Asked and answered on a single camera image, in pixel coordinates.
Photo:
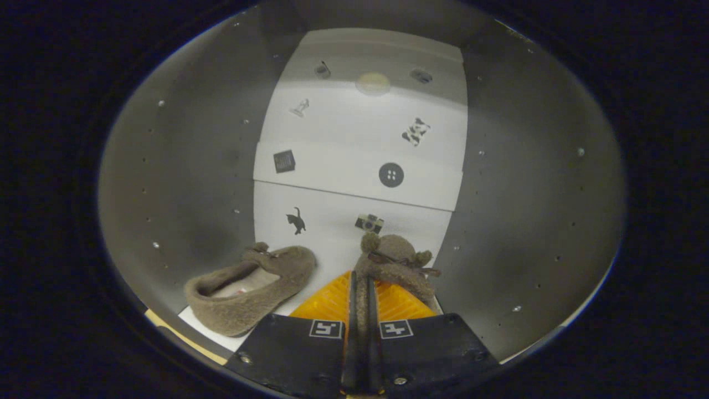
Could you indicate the grey shoe cabinet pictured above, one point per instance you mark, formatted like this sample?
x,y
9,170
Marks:
x,y
526,221

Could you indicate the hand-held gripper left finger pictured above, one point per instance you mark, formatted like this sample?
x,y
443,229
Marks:
x,y
350,360

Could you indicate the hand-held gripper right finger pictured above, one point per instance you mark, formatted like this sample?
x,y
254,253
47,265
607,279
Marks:
x,y
374,360

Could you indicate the brown fuzzy shoe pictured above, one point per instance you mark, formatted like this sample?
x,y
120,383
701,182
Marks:
x,y
396,260
243,313

